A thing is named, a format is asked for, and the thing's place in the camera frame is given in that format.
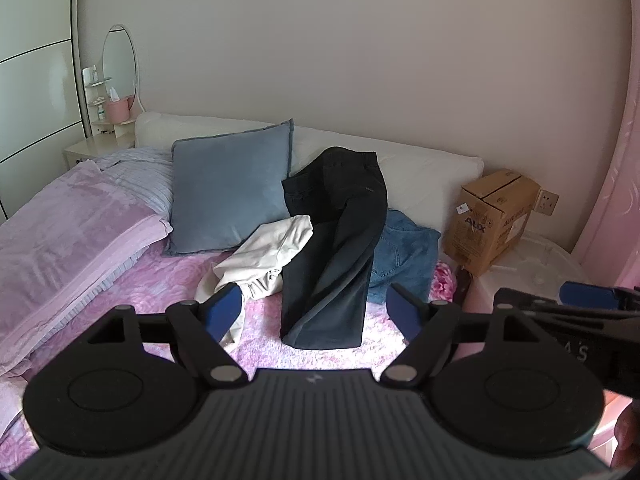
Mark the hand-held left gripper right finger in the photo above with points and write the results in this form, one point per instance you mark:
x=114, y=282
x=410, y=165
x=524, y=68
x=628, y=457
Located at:
x=405, y=315

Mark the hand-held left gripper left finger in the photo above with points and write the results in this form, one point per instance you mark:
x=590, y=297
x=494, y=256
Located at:
x=222, y=310

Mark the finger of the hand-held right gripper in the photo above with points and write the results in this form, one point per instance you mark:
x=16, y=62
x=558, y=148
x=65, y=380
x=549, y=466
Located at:
x=520, y=299
x=587, y=296

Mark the black pants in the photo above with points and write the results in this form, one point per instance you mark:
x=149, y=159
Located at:
x=330, y=270

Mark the white plastic container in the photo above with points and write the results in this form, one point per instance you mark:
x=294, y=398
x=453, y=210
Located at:
x=530, y=265

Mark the pink floral bed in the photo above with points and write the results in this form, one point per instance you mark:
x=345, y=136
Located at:
x=265, y=335

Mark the blue jeans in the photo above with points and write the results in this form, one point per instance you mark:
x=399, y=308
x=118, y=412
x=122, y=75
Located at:
x=400, y=250

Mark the beige garment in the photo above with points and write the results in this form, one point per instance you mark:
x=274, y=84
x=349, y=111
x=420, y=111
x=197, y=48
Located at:
x=270, y=250

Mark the cardboard box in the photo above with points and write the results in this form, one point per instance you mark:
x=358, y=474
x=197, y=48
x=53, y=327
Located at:
x=480, y=230

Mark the pink curtain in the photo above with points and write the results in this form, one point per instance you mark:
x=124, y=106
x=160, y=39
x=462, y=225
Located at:
x=620, y=210

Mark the blue-grey pillow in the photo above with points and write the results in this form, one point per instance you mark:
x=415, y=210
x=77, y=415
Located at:
x=225, y=190

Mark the white bed headboard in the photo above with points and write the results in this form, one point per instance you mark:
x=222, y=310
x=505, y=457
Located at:
x=425, y=175

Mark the striped lilac pillow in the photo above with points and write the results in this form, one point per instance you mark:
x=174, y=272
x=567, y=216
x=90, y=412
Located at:
x=140, y=180

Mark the right pink pillow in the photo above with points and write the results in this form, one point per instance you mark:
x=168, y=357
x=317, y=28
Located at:
x=65, y=240

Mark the cream nightstand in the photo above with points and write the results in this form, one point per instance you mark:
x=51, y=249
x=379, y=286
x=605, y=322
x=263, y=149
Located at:
x=90, y=150

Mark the pink tissue box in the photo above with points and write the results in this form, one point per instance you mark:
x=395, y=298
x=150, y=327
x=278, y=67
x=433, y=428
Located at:
x=119, y=110

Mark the small white shelf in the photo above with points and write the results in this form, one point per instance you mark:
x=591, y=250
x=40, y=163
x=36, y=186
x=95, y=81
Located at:
x=95, y=80

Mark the oval mirror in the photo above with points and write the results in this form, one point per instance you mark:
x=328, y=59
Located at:
x=120, y=60

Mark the white wardrobe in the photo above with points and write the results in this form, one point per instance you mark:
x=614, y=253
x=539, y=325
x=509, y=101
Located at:
x=35, y=85

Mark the wall socket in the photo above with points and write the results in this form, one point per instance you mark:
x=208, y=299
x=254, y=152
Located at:
x=546, y=202

